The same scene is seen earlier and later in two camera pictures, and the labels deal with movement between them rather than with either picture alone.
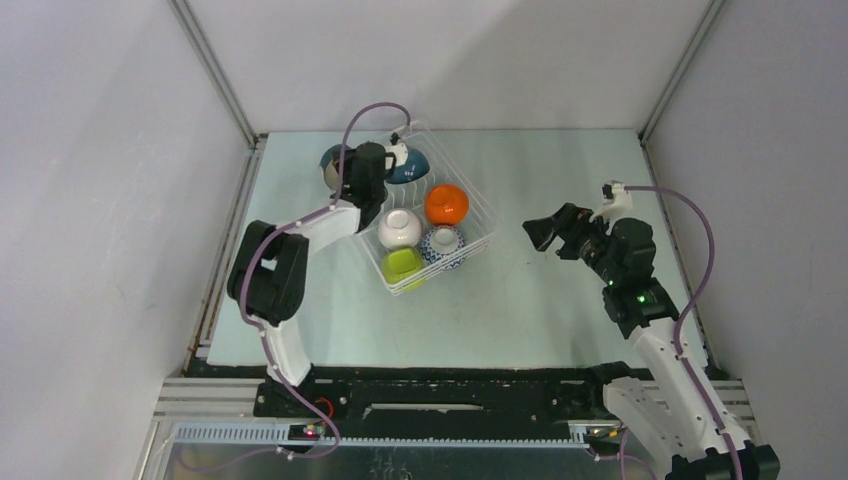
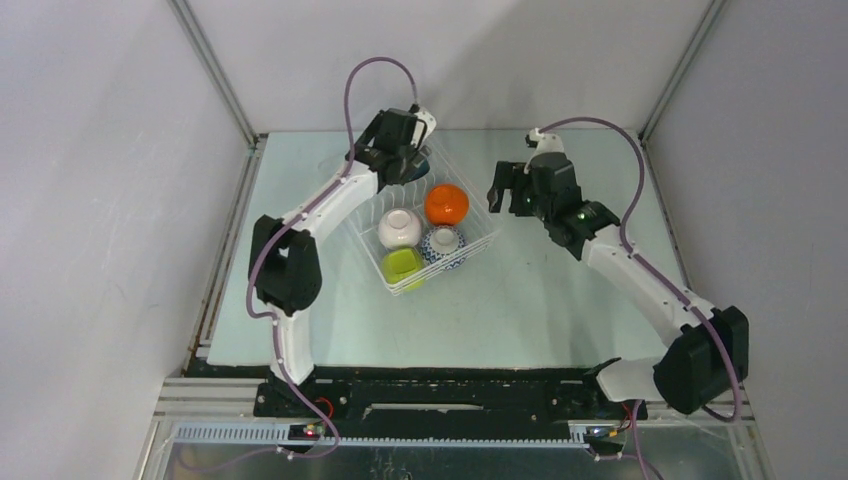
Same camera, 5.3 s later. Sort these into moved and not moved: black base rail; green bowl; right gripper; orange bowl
Moved: right gripper
Not moved: black base rail; green bowl; orange bowl
